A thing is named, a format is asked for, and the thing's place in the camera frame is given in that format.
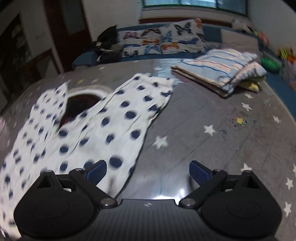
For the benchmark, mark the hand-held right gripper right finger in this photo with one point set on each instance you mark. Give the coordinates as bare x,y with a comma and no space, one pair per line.
199,172

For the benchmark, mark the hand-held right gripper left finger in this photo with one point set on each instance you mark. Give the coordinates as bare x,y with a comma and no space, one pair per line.
97,172

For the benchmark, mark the white navy polka dot garment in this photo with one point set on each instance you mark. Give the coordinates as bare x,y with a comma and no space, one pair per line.
104,120

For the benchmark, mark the dark clothes pile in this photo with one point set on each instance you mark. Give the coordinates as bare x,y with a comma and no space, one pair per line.
108,54

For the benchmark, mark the grey star print tablecloth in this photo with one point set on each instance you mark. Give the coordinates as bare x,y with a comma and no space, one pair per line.
208,143

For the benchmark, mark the round built-in induction cooker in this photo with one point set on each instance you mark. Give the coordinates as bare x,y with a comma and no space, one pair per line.
78,102

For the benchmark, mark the yellow cloth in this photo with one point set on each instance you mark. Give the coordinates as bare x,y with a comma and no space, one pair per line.
251,85

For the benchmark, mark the folded striped cloth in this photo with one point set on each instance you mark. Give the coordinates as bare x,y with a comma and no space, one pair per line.
219,67

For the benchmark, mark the blue sofa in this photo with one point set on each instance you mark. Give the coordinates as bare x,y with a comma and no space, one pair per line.
282,90

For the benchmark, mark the brown wooden side table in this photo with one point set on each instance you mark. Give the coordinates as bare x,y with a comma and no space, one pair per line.
39,67

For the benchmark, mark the green plastic container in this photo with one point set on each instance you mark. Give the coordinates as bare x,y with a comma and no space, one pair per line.
270,65

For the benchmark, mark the black bag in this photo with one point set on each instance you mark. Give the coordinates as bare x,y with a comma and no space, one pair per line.
108,37

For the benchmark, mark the butterfly print pillow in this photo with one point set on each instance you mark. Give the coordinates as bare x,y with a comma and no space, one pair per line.
185,34
138,42

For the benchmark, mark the grey cushion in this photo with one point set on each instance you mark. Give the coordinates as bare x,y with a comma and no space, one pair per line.
238,38

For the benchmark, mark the brown wooden door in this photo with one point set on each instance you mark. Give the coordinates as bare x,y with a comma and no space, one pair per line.
69,34

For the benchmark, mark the colourful plush toys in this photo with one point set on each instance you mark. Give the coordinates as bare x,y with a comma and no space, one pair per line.
286,54

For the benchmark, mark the pink plush toy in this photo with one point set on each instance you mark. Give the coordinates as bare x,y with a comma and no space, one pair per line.
263,38

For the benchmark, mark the dark shelf cabinet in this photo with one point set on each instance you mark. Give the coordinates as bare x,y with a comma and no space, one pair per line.
16,46

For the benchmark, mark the panda plush toy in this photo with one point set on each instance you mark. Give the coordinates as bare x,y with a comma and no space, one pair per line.
239,24

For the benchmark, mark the green framed window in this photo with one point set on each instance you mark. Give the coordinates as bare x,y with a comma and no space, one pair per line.
196,4

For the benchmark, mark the brown wooden back rail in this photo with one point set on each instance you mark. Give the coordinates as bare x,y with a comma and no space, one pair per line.
212,23

